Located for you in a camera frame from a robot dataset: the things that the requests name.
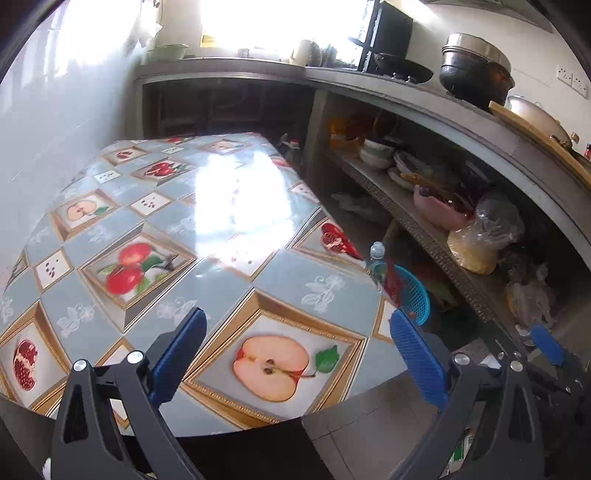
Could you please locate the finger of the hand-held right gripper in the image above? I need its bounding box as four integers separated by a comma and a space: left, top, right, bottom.
527, 323, 583, 393

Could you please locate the plastic bag of yellow grain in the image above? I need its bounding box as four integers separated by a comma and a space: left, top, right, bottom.
447, 194, 525, 275

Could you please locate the fruit print tablecloth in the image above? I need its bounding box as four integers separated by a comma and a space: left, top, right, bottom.
0, 131, 407, 437

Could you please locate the black wok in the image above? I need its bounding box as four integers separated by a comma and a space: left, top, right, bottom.
373, 52, 435, 85

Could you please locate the grey concrete counter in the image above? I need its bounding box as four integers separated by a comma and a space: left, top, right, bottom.
134, 58, 591, 259

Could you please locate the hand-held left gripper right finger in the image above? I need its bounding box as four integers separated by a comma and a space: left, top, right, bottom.
389, 308, 546, 480

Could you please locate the window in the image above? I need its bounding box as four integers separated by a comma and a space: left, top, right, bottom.
198, 0, 377, 51

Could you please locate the perforated metal shelf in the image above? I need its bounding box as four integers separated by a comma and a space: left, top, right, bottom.
330, 148, 522, 324

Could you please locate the white jar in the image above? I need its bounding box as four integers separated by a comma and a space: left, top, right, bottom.
290, 39, 321, 68

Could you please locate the wooden cutting board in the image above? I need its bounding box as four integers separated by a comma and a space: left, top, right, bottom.
488, 100, 591, 185

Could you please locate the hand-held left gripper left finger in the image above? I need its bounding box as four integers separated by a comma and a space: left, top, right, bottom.
50, 307, 208, 480

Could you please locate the silver metal lid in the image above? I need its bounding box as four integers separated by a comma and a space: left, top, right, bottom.
505, 95, 580, 148

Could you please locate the white wall outlet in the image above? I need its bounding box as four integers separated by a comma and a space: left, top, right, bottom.
556, 65, 589, 99

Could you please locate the orange packet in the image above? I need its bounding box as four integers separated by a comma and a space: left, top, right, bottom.
329, 117, 349, 146

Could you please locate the clear plastic bag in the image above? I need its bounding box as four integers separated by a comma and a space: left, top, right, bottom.
505, 263, 559, 328

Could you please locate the blue plastic basket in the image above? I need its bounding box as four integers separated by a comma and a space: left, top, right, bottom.
392, 264, 432, 326

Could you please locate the crumpled white plastic bag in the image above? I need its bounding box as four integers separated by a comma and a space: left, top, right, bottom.
331, 191, 386, 220

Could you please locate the clear plastic bottle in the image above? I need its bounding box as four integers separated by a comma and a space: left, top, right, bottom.
368, 241, 389, 289

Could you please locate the black pot with lid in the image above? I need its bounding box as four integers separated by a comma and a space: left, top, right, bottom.
438, 33, 515, 109

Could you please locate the green rimmed white bowl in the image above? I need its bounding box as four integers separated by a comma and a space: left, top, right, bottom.
359, 138, 397, 169

